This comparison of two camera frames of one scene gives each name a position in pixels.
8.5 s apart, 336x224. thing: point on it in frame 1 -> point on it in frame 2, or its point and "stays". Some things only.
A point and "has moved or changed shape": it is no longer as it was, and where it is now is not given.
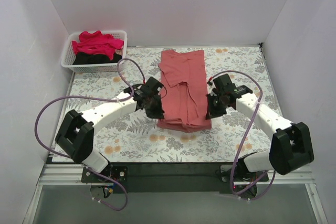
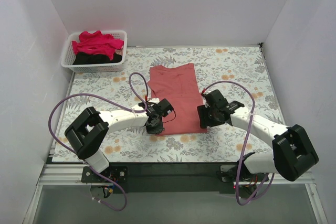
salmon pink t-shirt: (184, 92) has moved or changed shape
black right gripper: (216, 104) -> (203, 118)
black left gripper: (153, 104) -> (154, 126)
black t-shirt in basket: (84, 58) stays
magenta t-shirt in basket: (96, 43) stays
